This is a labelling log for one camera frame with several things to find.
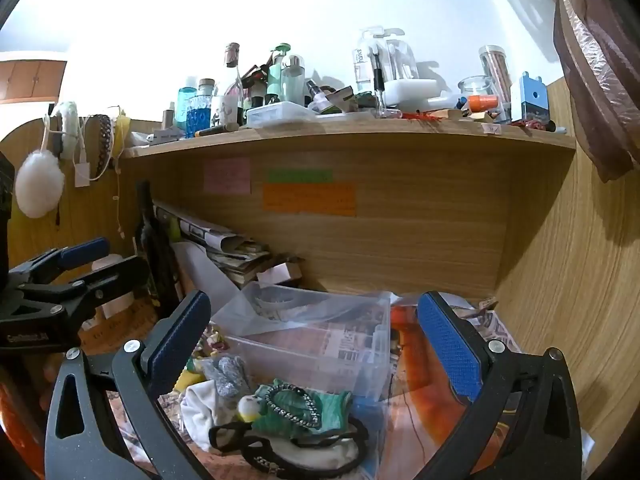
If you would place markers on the white mug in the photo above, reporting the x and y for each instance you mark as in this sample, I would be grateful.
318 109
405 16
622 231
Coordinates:
223 110

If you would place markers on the brown curtain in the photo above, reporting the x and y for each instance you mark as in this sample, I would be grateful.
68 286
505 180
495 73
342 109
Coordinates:
595 85

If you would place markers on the orange sticky note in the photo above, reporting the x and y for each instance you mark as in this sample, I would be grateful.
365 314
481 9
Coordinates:
309 199

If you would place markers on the glass jar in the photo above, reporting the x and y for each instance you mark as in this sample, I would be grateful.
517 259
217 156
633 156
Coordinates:
475 87

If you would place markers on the clear plastic storage bin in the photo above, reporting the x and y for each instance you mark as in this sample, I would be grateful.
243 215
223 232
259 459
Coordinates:
320 345

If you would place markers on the frosted bottle with silver cap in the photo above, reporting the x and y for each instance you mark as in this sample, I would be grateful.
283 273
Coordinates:
293 82

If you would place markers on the blue patterned glass bottle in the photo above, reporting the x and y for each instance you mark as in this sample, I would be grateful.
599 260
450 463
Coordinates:
201 115

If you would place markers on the green pump bottle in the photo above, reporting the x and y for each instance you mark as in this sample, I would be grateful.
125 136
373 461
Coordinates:
276 75

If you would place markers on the rolled white paper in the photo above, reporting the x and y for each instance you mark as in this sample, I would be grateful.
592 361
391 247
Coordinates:
205 270

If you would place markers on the clear plastic packaging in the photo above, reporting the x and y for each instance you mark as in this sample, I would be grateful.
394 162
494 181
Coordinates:
395 55

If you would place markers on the dark braided headband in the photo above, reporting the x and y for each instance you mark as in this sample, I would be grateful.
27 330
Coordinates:
105 135

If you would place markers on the orange capped bottle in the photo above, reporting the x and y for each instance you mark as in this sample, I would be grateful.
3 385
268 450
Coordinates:
482 103

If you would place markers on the green knitted cloth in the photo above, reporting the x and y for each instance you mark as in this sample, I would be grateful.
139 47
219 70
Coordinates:
332 402

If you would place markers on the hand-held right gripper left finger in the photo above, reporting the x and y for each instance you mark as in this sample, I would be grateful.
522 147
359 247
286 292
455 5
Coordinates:
180 340

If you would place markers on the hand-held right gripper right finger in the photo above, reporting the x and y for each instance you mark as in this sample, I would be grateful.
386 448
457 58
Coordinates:
450 345

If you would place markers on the stack of newspapers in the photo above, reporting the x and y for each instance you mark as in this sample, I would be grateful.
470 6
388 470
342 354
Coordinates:
220 250

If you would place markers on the white paper tag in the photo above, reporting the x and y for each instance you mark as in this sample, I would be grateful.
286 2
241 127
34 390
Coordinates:
82 174

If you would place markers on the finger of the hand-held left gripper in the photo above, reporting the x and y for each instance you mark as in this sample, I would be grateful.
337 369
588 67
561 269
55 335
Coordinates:
85 251
112 277

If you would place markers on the grey sock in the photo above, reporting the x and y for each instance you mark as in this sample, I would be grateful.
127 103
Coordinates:
227 372

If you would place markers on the yellow and white soft toy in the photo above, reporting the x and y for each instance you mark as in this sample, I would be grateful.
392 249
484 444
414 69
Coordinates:
248 407

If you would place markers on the clear plastic box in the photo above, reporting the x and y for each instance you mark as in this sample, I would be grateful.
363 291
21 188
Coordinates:
280 114

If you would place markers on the teal plastic bottle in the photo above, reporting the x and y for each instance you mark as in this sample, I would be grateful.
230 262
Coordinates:
186 105

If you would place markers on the wooden shelf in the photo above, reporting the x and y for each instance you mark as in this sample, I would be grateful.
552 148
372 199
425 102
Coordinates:
350 135

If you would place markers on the white fluffy pompom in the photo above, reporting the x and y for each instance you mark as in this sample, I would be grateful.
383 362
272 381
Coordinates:
39 185

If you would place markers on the blue and white box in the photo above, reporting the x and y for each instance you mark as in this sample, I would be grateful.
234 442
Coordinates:
533 100

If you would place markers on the wooden cabinet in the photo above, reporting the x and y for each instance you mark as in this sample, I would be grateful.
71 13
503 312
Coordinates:
30 80

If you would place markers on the clear bottle with cork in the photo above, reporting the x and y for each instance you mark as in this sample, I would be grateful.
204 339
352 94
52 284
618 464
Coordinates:
232 55

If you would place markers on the tall clear canister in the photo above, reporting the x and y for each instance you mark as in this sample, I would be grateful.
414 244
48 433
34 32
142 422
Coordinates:
496 72

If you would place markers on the yellow cloth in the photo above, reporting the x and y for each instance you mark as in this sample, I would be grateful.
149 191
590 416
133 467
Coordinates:
122 135

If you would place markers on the white cloth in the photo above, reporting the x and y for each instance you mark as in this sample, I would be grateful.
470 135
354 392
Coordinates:
200 410

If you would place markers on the orange printed sheet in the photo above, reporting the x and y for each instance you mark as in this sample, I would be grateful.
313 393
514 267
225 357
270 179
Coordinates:
430 410

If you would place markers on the green sticky note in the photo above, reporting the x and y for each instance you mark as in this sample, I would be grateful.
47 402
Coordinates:
299 176

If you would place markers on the pink sticky note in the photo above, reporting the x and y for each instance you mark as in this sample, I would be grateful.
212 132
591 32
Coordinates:
226 175

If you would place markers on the white fluffy headband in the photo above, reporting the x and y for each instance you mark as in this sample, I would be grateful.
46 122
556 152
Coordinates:
69 125

